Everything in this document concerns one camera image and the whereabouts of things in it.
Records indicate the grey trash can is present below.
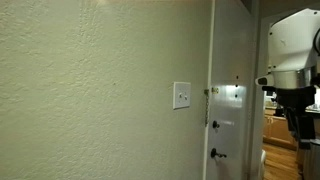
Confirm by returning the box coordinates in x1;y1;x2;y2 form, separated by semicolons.
302;138;320;180

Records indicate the white door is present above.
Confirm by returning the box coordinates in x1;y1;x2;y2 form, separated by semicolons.
202;0;255;180

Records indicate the white double switch plate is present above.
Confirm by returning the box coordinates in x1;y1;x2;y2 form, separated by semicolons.
172;81;192;110

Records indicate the metal door chain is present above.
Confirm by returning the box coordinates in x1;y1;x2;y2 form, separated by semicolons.
203;89;211;128

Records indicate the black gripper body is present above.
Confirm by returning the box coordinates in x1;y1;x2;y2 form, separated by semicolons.
261;85;317;142

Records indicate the dark door lever handle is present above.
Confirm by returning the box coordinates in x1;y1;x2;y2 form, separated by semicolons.
210;148;228;160

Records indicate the black camera on stand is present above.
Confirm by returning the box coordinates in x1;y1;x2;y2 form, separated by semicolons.
266;94;286;118

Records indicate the wooden kitchen cabinet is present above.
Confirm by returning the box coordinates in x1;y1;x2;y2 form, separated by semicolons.
262;108;298;151

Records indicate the white object behind door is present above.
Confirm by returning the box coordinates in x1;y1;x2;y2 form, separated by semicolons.
259;149;267;180

